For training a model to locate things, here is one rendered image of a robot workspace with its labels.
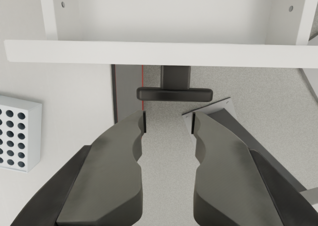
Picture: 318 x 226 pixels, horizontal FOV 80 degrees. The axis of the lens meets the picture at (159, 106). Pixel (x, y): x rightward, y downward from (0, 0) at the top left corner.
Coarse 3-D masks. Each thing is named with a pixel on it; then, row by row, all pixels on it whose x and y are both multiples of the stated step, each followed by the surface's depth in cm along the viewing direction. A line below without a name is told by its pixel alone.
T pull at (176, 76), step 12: (168, 72) 18; (180, 72) 18; (168, 84) 18; (180, 84) 18; (144, 96) 18; (156, 96) 18; (168, 96) 18; (180, 96) 18; (192, 96) 18; (204, 96) 18
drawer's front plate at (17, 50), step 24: (24, 48) 16; (48, 48) 15; (72, 48) 15; (96, 48) 15; (120, 48) 15; (144, 48) 15; (168, 48) 15; (192, 48) 15; (216, 48) 15; (240, 48) 15; (264, 48) 15; (288, 48) 15; (312, 48) 15
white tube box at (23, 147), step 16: (0, 96) 34; (0, 112) 32; (16, 112) 31; (32, 112) 32; (0, 128) 32; (16, 128) 32; (32, 128) 33; (0, 144) 34; (16, 144) 33; (32, 144) 34; (0, 160) 35; (16, 160) 34; (32, 160) 35
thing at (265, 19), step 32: (64, 0) 20; (96, 0) 23; (128, 0) 23; (160, 0) 23; (192, 0) 22; (224, 0) 22; (256, 0) 22; (288, 0) 19; (64, 32) 20; (96, 32) 24; (128, 32) 24; (160, 32) 24; (192, 32) 24; (224, 32) 23; (256, 32) 23; (288, 32) 19
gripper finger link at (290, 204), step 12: (252, 156) 9; (264, 168) 8; (264, 180) 7; (276, 180) 7; (276, 192) 7; (288, 192) 7; (276, 204) 7; (288, 204) 7; (300, 204) 7; (288, 216) 6; (300, 216) 6; (312, 216) 6
